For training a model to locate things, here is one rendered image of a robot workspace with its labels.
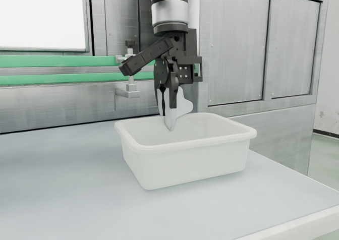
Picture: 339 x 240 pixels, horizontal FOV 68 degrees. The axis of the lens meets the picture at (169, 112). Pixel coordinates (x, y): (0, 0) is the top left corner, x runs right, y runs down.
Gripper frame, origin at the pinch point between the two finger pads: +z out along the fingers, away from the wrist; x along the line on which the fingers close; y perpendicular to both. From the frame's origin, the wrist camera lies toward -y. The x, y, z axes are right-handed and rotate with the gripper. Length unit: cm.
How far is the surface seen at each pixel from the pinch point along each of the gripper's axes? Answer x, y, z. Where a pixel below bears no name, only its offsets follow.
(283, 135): 30, 69, 16
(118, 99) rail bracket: 35.9, -1.1, -4.5
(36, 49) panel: 50, -25, -23
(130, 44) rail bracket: 24.4, 0.8, -20.8
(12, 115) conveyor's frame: 33.4, -31.8, -2.2
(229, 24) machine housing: 22.1, 34.9, -27.5
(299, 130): 31, 80, 15
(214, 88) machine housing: 23.9, 29.2, -6.4
